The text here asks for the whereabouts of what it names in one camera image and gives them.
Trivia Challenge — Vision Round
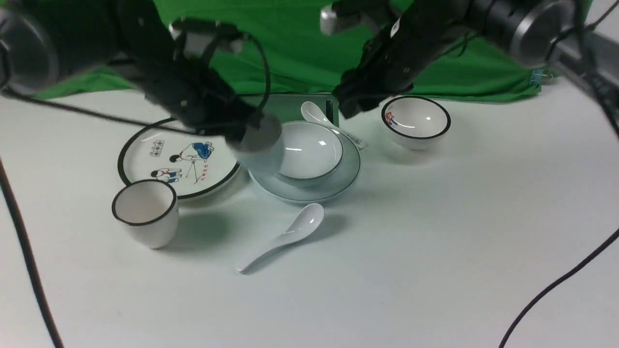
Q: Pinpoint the plain white ceramic spoon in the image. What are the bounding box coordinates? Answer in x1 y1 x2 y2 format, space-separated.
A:
235 203 324 274

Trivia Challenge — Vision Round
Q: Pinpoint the pale blue ceramic cup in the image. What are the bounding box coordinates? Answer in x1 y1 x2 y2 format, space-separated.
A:
225 114 285 175

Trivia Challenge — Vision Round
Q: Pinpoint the white black-rimmed cup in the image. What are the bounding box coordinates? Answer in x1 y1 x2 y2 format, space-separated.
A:
111 180 179 249

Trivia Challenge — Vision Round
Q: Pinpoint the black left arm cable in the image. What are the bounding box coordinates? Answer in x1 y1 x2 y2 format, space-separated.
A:
0 34 271 348

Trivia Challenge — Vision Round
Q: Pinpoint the dark green rectangular tray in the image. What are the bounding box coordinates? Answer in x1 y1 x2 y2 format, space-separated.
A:
263 93 339 126

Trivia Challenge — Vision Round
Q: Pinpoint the white plate with cartoon figures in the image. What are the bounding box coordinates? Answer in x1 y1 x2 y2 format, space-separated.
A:
117 118 240 201

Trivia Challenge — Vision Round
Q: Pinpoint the green backdrop cloth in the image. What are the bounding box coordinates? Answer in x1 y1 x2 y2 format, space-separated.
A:
34 0 594 103

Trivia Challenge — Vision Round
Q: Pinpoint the white patterned ceramic spoon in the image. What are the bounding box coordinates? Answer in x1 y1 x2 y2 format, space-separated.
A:
300 101 368 150

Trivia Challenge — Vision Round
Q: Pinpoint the small white black-rimmed bowl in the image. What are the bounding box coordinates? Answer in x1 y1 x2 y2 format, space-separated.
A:
381 96 452 150

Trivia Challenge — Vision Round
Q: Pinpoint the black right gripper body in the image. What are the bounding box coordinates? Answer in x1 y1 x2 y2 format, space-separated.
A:
320 0 472 119

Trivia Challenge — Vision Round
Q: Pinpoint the blue binder clip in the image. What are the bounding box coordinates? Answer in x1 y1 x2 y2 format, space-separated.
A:
529 69 554 86

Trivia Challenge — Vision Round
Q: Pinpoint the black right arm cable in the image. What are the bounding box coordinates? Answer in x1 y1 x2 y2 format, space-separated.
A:
498 0 619 348

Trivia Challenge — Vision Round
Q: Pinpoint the pale blue ceramic plate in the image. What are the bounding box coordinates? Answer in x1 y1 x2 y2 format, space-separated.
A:
249 134 362 203

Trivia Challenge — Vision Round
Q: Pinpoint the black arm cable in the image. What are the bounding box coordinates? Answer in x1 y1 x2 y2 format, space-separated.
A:
0 34 271 348
498 0 619 348

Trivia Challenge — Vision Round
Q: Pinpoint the pale blue ceramic bowl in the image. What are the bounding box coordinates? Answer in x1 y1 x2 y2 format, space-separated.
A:
275 121 343 187

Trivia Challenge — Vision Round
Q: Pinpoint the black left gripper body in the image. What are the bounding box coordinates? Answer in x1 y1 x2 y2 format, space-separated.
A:
131 19 264 140

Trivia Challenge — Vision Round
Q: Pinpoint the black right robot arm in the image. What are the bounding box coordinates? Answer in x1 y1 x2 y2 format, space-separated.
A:
319 0 618 120

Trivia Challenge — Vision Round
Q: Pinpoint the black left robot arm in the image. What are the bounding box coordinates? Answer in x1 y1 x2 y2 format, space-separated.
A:
1 0 265 141

